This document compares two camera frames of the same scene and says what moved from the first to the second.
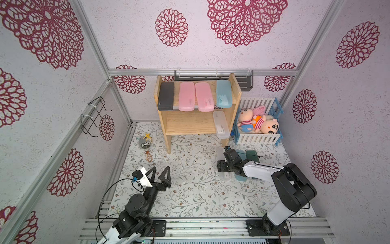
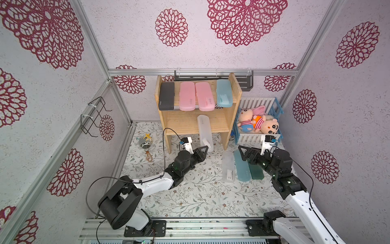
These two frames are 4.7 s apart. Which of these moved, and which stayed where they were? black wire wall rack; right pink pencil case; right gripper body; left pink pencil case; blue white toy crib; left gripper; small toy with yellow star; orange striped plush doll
Moved: right gripper body; left gripper
Stayed: blue white toy crib; right pink pencil case; small toy with yellow star; black wire wall rack; left pink pencil case; orange striped plush doll
